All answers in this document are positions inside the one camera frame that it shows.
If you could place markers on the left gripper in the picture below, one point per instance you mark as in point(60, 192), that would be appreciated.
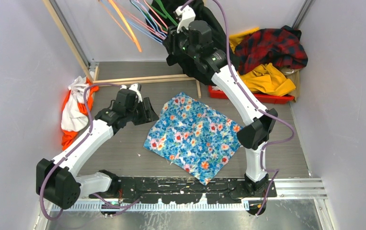
point(148, 115)

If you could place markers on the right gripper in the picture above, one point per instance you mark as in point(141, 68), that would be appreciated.
point(170, 43)

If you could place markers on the blue hanger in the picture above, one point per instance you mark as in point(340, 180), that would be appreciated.
point(152, 20)

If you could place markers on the blue patterned garment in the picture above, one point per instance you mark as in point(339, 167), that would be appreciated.
point(194, 136)

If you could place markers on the black pleated skirt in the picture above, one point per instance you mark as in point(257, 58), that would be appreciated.
point(211, 25)

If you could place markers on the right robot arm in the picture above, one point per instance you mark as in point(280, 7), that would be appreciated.
point(259, 122)

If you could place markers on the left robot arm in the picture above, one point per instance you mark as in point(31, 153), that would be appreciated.
point(58, 180)

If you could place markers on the green hanger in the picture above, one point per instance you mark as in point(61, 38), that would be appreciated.
point(165, 10)

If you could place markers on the orange hanger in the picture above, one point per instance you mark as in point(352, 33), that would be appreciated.
point(115, 12)

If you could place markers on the pink hanger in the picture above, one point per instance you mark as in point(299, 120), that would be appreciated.
point(136, 20)

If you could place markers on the red plastic bin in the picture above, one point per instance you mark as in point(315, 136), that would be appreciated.
point(263, 98)

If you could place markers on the wooden clothes rack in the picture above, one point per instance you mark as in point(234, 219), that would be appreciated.
point(124, 81)

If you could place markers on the white and orange clothes pile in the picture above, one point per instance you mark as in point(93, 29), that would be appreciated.
point(74, 110)

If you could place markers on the yellow garment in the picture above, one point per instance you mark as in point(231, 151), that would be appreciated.
point(265, 78)

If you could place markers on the red plaid shirt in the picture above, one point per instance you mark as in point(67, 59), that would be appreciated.
point(280, 47)

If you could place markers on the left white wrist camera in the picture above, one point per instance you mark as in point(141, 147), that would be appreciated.
point(136, 87)

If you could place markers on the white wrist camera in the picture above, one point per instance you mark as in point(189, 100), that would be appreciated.
point(136, 87)
point(186, 15)

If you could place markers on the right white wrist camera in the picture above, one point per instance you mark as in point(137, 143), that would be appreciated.
point(186, 15)

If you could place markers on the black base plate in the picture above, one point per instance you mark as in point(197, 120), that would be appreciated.
point(183, 190)

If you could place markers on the aluminium frame post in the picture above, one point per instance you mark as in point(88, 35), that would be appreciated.
point(73, 42)

